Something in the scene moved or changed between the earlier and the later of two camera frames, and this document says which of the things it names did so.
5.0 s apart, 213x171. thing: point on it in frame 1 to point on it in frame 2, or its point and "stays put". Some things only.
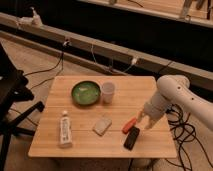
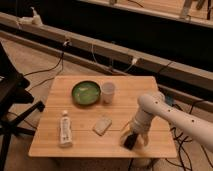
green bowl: (86, 93) stays put
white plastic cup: (108, 91) stays put
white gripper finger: (150, 124) to (145, 139)
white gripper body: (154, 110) to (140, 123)
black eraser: (131, 138) stays put
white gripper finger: (141, 116) to (124, 137)
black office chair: (13, 91) stays put
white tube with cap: (65, 131) stays put
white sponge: (101, 127) stays put
